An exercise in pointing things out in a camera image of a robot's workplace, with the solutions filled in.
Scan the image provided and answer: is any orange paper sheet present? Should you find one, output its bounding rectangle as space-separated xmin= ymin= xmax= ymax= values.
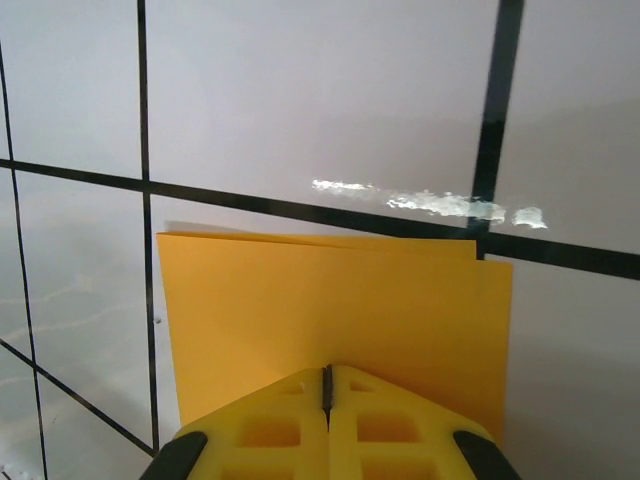
xmin=155 ymin=232 xmax=515 ymax=437

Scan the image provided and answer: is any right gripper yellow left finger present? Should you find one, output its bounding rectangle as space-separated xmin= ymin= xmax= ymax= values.
xmin=146 ymin=365 xmax=331 ymax=480

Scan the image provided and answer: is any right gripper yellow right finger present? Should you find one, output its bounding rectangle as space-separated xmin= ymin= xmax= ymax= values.
xmin=327 ymin=363 xmax=525 ymax=480

